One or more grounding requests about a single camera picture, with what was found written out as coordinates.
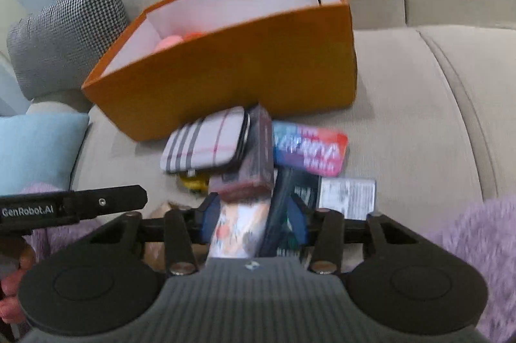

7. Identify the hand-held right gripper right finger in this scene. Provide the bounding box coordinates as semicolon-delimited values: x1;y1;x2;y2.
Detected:
288;193;422;274

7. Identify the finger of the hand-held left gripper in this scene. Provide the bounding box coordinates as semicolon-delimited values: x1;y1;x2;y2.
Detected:
60;184;148;215

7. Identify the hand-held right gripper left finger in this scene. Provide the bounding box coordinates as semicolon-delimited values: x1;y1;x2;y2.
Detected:
83;195;222;275

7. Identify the white carton with peach print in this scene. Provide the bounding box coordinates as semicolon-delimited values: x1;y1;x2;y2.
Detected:
206;201;270;259

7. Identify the brown printed box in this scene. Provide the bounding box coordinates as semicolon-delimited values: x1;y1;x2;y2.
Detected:
207;104;277;203

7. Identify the plaid zip case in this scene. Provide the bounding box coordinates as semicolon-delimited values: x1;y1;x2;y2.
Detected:
160;106;251;175

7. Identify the orange cardboard box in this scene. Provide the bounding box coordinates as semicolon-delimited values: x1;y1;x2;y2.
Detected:
81;0;358;143

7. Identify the person's left hand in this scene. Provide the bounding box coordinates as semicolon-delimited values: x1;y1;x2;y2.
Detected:
0;244;38;324

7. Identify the yellow toy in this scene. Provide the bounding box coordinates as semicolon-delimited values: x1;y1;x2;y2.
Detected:
177;173;210;194

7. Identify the light blue pillow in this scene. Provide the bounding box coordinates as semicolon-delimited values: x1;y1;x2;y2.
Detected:
0;113;90;195

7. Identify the red and blue packet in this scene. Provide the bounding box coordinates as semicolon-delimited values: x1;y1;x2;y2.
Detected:
272;121;349;178

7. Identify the pink item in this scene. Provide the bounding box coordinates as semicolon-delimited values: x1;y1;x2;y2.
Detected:
154;34;185;53

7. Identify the houndstooth pillow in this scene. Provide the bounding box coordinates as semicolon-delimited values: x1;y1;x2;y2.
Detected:
6;0;130;100

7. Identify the beige sofa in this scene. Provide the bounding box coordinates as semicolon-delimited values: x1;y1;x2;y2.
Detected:
0;0;516;343

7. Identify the purple fluffy blanket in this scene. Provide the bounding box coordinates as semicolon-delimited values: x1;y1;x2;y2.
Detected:
18;182;516;343

